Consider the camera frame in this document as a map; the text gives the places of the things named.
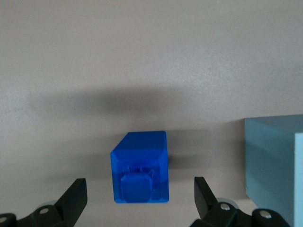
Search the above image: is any gray square base block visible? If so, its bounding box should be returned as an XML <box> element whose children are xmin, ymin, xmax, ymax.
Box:
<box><xmin>243</xmin><ymin>114</ymin><xmax>303</xmax><ymax>227</ymax></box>

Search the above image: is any blue plastic part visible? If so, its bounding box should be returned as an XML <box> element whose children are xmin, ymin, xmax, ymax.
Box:
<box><xmin>110</xmin><ymin>131</ymin><xmax>170</xmax><ymax>204</ymax></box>

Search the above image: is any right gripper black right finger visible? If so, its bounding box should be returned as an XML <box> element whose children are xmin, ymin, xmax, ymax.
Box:
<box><xmin>191</xmin><ymin>176</ymin><xmax>253</xmax><ymax>227</ymax></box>

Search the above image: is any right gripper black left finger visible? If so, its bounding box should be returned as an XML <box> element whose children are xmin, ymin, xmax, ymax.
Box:
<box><xmin>18</xmin><ymin>178</ymin><xmax>88</xmax><ymax>227</ymax></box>

